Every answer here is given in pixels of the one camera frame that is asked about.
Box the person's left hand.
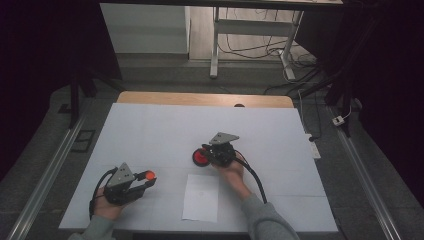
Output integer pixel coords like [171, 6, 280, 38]
[92, 188, 127, 221]

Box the white cabinet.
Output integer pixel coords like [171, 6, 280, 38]
[99, 3, 191, 55]

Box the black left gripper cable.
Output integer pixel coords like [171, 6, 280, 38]
[88, 166, 119, 221]

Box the person's right hand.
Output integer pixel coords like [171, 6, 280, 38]
[213, 152, 253, 202]

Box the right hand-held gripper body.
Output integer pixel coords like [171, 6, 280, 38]
[201, 132, 241, 168]

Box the white power strip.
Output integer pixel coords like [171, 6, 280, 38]
[305, 133, 322, 160]

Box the white table cover sheet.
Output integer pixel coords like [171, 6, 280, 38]
[58, 102, 339, 234]

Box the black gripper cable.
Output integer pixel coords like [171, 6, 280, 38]
[88, 166, 119, 221]
[233, 150, 269, 205]

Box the black stand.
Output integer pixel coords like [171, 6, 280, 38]
[68, 66, 124, 130]
[299, 66, 355, 138]

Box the metal floor rail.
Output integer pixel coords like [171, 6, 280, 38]
[6, 113, 86, 240]
[328, 106, 403, 240]

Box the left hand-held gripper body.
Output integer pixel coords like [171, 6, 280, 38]
[103, 162, 148, 206]

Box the round red ink pad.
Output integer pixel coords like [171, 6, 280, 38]
[191, 148, 211, 168]

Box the white paper sheet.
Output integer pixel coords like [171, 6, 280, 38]
[181, 173, 220, 223]

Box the white-legged desk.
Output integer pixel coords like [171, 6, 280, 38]
[99, 0, 344, 82]

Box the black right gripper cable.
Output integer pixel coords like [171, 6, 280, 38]
[233, 150, 269, 205]

